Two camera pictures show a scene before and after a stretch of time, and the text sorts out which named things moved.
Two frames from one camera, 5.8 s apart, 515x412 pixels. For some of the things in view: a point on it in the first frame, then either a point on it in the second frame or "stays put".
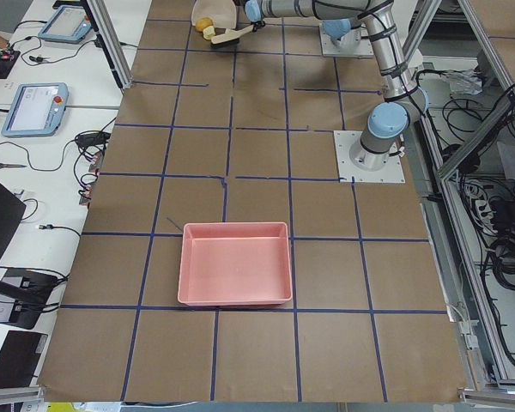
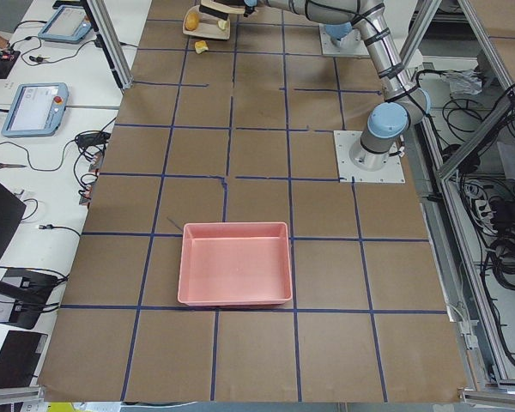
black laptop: x=2 y=212 stays put
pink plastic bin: x=235 y=263 stays put
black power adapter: x=93 y=138 stays put
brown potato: x=202 y=23 → x=192 y=21
